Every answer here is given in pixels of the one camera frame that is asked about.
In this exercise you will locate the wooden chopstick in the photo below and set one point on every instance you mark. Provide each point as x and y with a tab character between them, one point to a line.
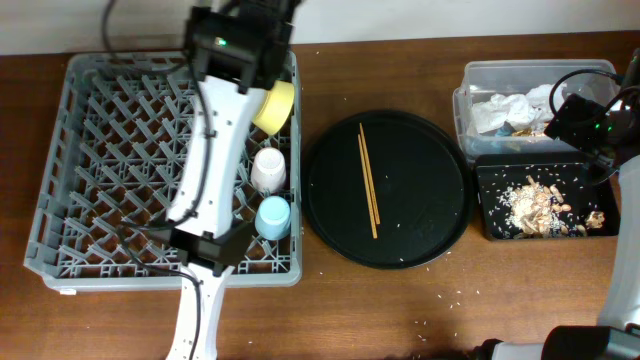
369	175
367	189

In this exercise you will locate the yellow bowl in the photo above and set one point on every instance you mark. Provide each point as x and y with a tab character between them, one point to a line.
276	108

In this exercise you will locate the pink cup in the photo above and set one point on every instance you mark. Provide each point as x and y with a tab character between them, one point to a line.
268	173

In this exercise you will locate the blue cup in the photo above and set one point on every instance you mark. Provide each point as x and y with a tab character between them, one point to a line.
272	220

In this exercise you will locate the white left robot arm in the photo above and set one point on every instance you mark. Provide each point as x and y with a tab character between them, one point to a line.
235	56

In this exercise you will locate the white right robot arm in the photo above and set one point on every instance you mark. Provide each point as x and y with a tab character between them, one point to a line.
609	136

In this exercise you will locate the crumpled white paper waste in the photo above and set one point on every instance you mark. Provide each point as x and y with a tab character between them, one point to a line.
519	111

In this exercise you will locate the clear plastic waste bin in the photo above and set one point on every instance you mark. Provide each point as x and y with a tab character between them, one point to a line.
483	79

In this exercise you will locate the grey plastic dishwasher rack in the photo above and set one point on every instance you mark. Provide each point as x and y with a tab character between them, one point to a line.
117	153

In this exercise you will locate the black rectangular bin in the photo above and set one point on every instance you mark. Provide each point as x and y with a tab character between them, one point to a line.
496	172

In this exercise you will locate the food scraps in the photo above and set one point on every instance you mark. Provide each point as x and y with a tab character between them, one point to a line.
537	211

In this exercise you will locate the gold foil wrapper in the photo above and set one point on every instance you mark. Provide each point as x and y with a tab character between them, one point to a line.
529	132

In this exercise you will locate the round black tray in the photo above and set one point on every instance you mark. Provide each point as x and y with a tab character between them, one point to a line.
424	189

